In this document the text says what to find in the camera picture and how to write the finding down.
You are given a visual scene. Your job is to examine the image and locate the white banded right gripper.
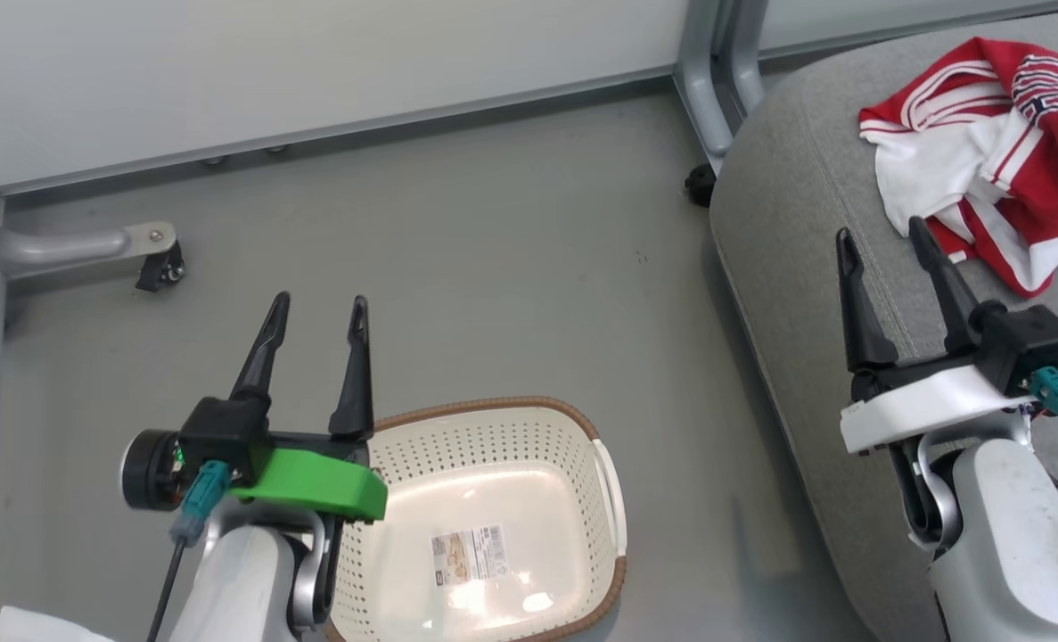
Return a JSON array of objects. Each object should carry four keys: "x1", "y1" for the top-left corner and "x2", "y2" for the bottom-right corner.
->
[{"x1": 835, "y1": 216, "x2": 1030, "y2": 457}]

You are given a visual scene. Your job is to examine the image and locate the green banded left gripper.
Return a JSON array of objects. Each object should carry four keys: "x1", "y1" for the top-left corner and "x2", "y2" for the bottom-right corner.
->
[{"x1": 121, "y1": 292, "x2": 389, "y2": 523}]

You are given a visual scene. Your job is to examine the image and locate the red and white garment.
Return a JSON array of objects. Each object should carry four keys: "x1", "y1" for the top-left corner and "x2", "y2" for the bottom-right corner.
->
[{"x1": 858, "y1": 36, "x2": 1058, "y2": 299}]

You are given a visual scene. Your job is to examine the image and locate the white perforated laundry basket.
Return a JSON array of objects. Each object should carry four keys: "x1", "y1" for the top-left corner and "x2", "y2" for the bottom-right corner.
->
[{"x1": 324, "y1": 396, "x2": 628, "y2": 642}]

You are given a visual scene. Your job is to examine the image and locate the printed sticker inside basket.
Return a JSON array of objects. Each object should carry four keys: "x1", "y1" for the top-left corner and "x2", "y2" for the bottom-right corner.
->
[{"x1": 430, "y1": 524, "x2": 510, "y2": 586}]

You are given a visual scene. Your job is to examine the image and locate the black caster wheel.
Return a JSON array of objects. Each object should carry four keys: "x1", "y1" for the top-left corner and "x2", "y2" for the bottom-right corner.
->
[{"x1": 135, "y1": 241, "x2": 187, "y2": 293}]

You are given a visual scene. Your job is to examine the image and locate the black round frame foot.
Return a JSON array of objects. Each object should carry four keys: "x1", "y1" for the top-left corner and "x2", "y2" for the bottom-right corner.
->
[{"x1": 684, "y1": 163, "x2": 718, "y2": 209}]

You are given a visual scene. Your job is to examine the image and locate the grey metal frame leg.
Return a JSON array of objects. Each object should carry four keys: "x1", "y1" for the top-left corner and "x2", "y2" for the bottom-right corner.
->
[
  {"x1": 674, "y1": 0, "x2": 772, "y2": 176},
  {"x1": 0, "y1": 156, "x2": 178, "y2": 279}
]

